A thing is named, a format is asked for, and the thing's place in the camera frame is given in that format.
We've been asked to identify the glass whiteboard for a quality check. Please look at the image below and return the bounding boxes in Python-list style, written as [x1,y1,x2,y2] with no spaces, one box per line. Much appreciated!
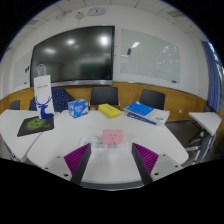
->
[119,28,181,85]

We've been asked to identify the blue curtain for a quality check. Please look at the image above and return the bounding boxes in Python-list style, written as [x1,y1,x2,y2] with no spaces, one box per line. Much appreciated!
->
[201,40,222,113]

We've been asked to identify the blue tissue box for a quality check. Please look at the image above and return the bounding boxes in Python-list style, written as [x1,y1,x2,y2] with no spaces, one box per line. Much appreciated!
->
[67,98,89,119]

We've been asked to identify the black mouse pad green print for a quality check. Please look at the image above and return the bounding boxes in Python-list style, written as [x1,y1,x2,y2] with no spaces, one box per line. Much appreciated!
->
[16,115,55,138]

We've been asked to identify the large black wall display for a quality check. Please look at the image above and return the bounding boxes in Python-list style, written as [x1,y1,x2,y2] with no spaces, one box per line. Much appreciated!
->
[29,25,116,89]

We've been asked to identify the black chair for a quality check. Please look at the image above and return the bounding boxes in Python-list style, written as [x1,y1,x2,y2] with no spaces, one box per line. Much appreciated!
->
[138,88,167,111]
[89,86,121,108]
[8,99,22,111]

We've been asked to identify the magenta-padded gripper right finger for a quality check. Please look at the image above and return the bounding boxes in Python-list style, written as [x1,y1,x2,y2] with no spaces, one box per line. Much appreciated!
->
[131,142,184,186]

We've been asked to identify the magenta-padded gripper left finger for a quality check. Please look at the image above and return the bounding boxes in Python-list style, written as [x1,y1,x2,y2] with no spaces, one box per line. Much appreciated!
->
[42,142,93,186]

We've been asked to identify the small white wall board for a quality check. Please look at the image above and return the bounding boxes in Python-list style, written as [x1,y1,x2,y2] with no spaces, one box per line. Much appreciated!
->
[12,49,34,89]

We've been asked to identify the white side table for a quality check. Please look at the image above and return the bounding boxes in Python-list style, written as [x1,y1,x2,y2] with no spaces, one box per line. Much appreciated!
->
[182,111,223,164]

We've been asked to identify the white power strip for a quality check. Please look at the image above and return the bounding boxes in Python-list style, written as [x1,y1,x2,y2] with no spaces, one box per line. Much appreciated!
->
[79,135,129,155]

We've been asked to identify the dark blue dotted box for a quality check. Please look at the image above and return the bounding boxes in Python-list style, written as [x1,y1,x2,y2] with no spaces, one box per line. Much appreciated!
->
[28,87,76,113]

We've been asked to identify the white book blue spine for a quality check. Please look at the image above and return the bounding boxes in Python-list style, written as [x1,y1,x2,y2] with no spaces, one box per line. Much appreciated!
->
[125,108,171,127]

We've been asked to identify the yellow box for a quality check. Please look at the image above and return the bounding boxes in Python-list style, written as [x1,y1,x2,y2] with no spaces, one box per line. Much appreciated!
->
[97,103,121,119]

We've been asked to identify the pink charger block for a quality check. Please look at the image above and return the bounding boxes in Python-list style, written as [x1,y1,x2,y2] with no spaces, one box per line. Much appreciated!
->
[102,129,124,145]

